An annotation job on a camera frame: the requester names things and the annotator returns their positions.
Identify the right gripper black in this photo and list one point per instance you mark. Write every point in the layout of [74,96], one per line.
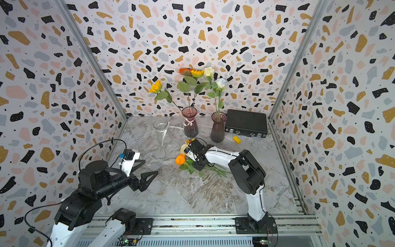
[198,168]

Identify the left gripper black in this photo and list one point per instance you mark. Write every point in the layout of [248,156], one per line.
[143,184]

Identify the cream rose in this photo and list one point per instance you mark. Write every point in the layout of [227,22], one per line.
[183,149]
[209,71]

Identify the orange rose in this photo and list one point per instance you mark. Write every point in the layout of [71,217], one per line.
[185,163]

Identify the yellow sunflower small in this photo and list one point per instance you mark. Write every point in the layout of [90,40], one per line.
[162,93]

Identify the yellow sunflower large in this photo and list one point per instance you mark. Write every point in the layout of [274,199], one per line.
[198,83]

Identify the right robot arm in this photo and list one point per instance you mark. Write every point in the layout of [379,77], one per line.
[247,172]

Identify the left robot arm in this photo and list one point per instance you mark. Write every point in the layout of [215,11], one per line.
[98,181]

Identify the pink glass vase with ribbon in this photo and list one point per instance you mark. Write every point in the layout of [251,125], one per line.
[190,126]

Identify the purple ribbed glass vase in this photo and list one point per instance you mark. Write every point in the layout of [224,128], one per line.
[218,130]

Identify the yellow block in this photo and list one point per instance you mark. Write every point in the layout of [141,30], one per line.
[236,139]

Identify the clear glass vase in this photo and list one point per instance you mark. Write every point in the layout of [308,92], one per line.
[161,127]

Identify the black case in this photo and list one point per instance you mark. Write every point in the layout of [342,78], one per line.
[245,123]

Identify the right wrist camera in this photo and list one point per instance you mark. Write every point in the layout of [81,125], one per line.
[190,154]

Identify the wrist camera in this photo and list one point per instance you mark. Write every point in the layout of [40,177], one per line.
[127,160]
[190,154]

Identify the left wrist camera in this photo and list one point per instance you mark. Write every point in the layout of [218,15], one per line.
[127,160]

